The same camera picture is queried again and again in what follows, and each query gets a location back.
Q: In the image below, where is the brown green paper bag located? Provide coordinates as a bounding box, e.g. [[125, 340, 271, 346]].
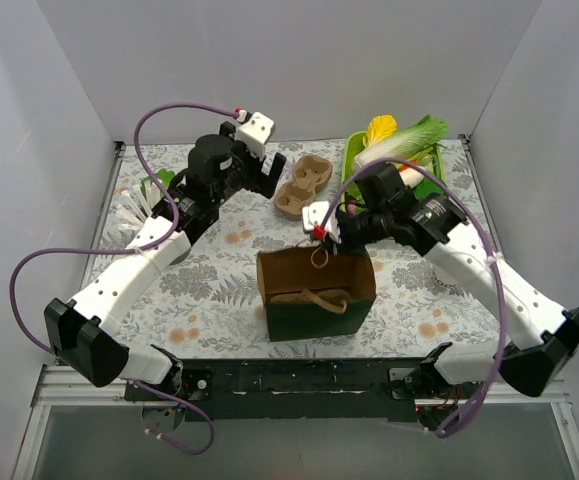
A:
[[257, 247, 376, 342]]

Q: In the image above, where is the brown pulp cup carrier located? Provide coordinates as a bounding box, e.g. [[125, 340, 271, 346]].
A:
[[269, 289, 353, 315]]

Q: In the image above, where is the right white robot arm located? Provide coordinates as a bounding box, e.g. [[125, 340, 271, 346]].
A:
[[302, 161, 579, 398]]

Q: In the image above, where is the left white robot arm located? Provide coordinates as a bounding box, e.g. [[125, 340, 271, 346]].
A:
[[44, 112, 286, 400]]

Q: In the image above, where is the green plastic basket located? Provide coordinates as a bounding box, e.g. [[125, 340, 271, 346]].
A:
[[341, 131, 445, 184]]

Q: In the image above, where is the white radish toy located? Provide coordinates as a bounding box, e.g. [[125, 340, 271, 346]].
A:
[[399, 167, 425, 189]]

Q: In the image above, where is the small bok choy toy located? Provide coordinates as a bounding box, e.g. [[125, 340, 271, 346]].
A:
[[140, 168, 176, 193]]

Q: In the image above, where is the yellow leafy vegetable toy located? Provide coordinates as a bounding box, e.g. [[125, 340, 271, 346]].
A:
[[363, 115, 398, 148]]

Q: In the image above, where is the large napa cabbage toy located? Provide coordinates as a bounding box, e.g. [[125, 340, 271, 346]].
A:
[[354, 115, 448, 169]]

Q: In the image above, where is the grey straw holder cup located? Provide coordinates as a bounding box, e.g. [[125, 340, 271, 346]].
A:
[[171, 249, 190, 265]]

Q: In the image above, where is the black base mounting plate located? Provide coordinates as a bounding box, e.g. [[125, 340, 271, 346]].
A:
[[124, 358, 484, 422]]

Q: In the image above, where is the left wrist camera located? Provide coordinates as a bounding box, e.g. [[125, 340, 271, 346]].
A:
[[235, 112, 275, 157]]

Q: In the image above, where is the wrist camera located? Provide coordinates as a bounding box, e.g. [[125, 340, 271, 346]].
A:
[[301, 201, 340, 243], [235, 112, 275, 157]]

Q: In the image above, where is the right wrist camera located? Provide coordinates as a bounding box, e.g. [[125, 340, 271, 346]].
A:
[[301, 201, 340, 243]]

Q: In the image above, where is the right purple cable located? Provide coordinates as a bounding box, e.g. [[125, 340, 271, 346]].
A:
[[318, 158, 509, 439]]

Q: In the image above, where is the purple cable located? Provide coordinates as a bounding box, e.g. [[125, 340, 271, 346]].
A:
[[318, 158, 509, 439], [8, 103, 248, 456]]

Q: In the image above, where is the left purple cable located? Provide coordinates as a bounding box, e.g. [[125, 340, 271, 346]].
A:
[[8, 103, 248, 456]]

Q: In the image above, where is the aluminium frame rail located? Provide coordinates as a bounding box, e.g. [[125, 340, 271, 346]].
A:
[[14, 366, 579, 479]]

